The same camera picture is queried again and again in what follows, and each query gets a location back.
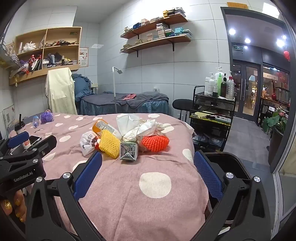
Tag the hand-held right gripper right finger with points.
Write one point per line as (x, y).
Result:
(208, 176)

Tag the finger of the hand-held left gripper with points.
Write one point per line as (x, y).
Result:
(17, 140)
(46, 142)

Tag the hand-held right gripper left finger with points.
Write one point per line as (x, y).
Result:
(89, 176)

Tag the dark trash bin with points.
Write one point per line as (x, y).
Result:
(231, 162)

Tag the printed white plastic bag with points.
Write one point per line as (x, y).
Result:
(86, 143)

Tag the yellow foam fruit net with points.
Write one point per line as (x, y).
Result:
(109, 143)

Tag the small drink carton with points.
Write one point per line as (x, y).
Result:
(128, 150)

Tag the orange foam fruit net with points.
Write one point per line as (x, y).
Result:
(155, 143)

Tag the plain white plastic bag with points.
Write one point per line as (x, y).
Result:
(127, 122)

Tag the white tissue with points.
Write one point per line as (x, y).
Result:
(148, 127)

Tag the person's left hand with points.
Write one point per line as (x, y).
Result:
(13, 204)

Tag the drink cup with straw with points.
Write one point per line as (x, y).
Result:
(19, 129)

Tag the white edged tablet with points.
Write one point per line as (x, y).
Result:
(34, 140)

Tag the grey bed sheet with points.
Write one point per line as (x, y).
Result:
(26, 120)

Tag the small water bottle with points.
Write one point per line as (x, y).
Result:
(35, 120)

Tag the purple bag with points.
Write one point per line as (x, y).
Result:
(47, 117)

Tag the printed flat packets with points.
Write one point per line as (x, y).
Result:
(208, 139)

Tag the cream cloth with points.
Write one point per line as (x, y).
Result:
(60, 92)

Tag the green white box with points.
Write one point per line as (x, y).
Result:
(222, 119)

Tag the pink polka dot blanket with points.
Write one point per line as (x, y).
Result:
(138, 208)

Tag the yellow pad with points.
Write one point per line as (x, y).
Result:
(201, 114)

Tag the massage bed with blue skirt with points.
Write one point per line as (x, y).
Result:
(97, 106)

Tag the blue bedding pile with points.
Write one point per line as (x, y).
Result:
(81, 85)

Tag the black mesh cart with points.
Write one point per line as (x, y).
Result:
(208, 102)

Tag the black stool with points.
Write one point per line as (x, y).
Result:
(182, 105)

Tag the row of boxes in cabinet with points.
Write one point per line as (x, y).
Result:
(67, 62)

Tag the white floor lamp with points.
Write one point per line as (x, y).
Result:
(115, 92)

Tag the dark cloth bundle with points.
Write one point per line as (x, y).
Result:
(54, 58)

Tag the potted plant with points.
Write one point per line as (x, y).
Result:
(272, 120)

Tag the dark brown bottle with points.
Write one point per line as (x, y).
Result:
(223, 89)

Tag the red cloth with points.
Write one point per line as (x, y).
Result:
(129, 96)

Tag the bottles on trolley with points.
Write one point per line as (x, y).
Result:
(230, 89)

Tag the white bottle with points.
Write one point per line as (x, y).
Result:
(211, 84)

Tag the glass double door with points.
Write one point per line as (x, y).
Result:
(249, 92)

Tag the white bags in cabinet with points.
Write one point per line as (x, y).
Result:
(29, 46)

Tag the green bottle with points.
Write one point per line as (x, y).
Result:
(219, 80)

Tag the dark grey blanket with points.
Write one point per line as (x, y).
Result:
(150, 98)

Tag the dark display table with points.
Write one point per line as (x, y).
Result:
(275, 102)

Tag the small clear container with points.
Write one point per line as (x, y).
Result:
(156, 90)

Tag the red hanging ornament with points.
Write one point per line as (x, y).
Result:
(287, 55)

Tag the row of small boxes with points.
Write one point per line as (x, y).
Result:
(173, 12)

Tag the orange sign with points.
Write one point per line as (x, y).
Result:
(238, 5)

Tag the white wall notice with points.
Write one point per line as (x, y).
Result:
(9, 115)

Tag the wooden wall cabinet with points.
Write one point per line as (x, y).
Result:
(46, 73)

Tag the wall poster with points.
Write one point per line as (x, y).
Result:
(83, 56)

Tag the wooden wall shelf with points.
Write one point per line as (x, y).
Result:
(161, 44)
(178, 19)

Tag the wall shelves with books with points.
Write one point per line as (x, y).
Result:
(161, 29)

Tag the grey door frame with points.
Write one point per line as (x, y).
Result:
(254, 15)

